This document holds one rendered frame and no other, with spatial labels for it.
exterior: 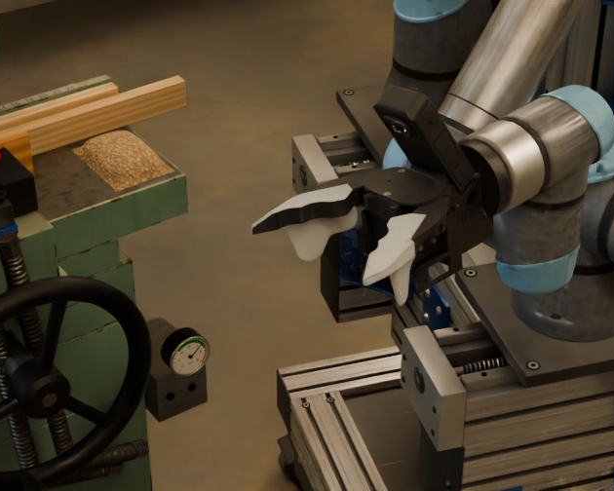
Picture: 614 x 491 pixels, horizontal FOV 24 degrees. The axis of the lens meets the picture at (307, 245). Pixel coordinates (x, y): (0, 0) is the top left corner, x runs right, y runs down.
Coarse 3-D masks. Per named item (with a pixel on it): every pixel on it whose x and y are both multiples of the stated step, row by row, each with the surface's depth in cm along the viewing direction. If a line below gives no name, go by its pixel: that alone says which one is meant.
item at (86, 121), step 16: (176, 80) 196; (112, 96) 192; (128, 96) 192; (144, 96) 193; (160, 96) 195; (176, 96) 196; (64, 112) 189; (80, 112) 189; (96, 112) 190; (112, 112) 191; (128, 112) 193; (144, 112) 195; (160, 112) 196; (16, 128) 185; (32, 128) 185; (48, 128) 186; (64, 128) 188; (80, 128) 189; (96, 128) 191; (112, 128) 193; (32, 144) 186; (48, 144) 188; (64, 144) 189
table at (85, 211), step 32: (128, 128) 193; (32, 160) 186; (64, 160) 186; (64, 192) 180; (96, 192) 180; (128, 192) 180; (160, 192) 182; (64, 224) 176; (96, 224) 179; (128, 224) 182; (64, 256) 178
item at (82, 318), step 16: (128, 256) 186; (112, 272) 184; (128, 272) 186; (128, 288) 187; (80, 304) 183; (48, 320) 182; (64, 320) 183; (80, 320) 185; (96, 320) 186; (112, 320) 188; (64, 336) 185
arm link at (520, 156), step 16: (496, 128) 123; (512, 128) 123; (496, 144) 121; (512, 144) 121; (528, 144) 122; (512, 160) 121; (528, 160) 122; (512, 176) 121; (528, 176) 122; (544, 176) 123; (512, 192) 121; (528, 192) 123
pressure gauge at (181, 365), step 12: (180, 336) 190; (192, 336) 190; (168, 348) 190; (180, 348) 189; (192, 348) 190; (204, 348) 192; (168, 360) 190; (180, 360) 190; (192, 360) 192; (204, 360) 193; (180, 372) 191; (192, 372) 192
